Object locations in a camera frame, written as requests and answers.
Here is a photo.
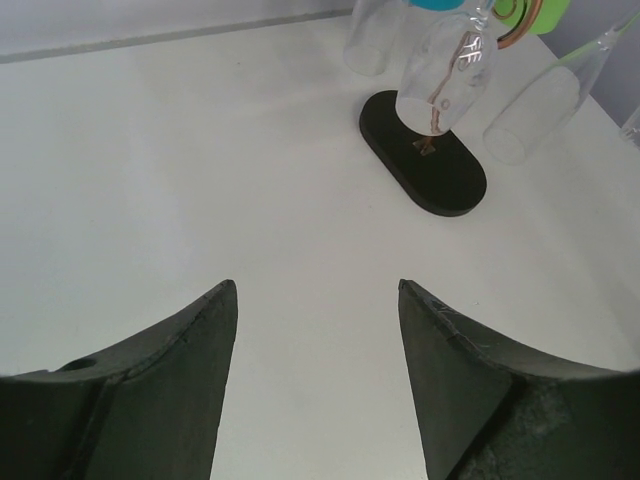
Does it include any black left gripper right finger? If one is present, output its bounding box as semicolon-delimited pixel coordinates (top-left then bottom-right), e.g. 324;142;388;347
398;280;639;479

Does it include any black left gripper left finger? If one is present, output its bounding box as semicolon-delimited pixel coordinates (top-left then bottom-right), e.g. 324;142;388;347
1;280;238;479

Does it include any metal wine glass rack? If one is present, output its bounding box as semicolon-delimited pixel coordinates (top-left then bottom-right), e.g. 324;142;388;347
359;85;487;217

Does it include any clear flute glass front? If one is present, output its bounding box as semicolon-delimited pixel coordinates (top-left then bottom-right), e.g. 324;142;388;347
483;6;639;165

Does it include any clear wine glass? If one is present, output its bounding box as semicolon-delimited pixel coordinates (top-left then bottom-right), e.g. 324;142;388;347
395;1;498;137

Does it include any green plastic wine glass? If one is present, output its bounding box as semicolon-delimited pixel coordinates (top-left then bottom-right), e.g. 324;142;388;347
494;0;571;35

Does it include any clear tall champagne flute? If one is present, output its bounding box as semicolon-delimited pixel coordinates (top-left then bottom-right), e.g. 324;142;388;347
343;0;408;76

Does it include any blue plastic wine glass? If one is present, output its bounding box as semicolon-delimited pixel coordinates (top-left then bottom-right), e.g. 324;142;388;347
409;0;464;12

